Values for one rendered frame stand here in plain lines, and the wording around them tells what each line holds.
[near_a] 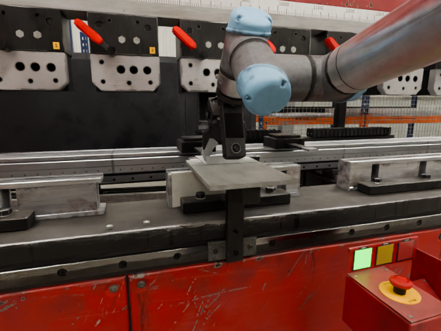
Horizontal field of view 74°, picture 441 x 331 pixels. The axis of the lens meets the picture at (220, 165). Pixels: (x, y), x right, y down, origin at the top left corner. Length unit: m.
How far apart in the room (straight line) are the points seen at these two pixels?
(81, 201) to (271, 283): 0.53
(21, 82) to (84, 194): 0.28
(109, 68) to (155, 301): 0.54
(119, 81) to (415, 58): 0.57
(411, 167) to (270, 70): 0.82
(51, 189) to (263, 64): 0.57
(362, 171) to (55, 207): 0.88
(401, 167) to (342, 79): 0.71
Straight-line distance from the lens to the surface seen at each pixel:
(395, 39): 0.39
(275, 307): 0.89
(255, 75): 0.44
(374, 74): 0.43
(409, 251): 0.84
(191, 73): 0.74
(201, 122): 0.79
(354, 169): 1.01
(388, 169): 1.11
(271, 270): 0.82
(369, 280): 0.73
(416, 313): 0.68
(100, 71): 0.73
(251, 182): 0.55
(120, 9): 0.76
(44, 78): 0.75
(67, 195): 0.79
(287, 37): 0.85
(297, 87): 0.48
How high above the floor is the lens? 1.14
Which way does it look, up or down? 12 degrees down
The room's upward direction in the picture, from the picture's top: straight up
